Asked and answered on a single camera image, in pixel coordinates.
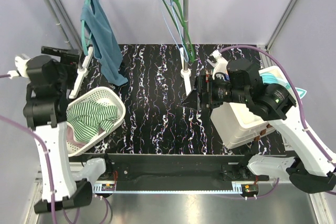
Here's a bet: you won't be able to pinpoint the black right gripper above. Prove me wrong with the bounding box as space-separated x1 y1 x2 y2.
181 74 249 110

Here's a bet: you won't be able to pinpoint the teal plastic hanger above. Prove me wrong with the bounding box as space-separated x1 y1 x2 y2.
80 0 92 56

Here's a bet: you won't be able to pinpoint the teal tank top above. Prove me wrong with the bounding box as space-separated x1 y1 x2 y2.
87 0 128 86

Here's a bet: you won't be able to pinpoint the green striped tank top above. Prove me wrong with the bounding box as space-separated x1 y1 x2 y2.
67 101 119 143

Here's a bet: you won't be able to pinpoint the pink tank top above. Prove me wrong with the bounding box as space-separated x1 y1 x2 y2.
67 126 87 148

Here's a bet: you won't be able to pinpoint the light blue wire hanger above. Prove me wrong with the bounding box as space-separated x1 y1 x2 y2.
160 0 194 63

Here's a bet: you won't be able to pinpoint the green velvet hanger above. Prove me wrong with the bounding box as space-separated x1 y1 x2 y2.
161 0 195 63

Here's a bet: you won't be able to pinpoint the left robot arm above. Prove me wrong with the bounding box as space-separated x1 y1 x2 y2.
23 55 113 214

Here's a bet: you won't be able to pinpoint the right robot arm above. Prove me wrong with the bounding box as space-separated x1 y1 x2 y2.
181 59 335 194

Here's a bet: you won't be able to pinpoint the white metal clothes rack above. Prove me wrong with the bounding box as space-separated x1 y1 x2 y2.
27 0 195 101

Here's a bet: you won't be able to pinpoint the white storage box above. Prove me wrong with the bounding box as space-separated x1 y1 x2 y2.
210 66 289 150

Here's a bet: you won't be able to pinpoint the white perforated plastic basket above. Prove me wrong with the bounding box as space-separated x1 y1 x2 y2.
67 87 125 157

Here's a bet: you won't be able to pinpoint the teal cat-ear headphones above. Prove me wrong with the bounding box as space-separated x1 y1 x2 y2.
260 72 307 99

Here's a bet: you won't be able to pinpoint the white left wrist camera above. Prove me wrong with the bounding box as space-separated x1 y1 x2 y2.
7 54 30 79

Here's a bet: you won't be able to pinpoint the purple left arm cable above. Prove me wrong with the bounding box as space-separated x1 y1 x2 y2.
0 73 82 224

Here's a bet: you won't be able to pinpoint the black mounting base plate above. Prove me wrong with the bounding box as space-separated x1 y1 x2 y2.
100 154 270 193

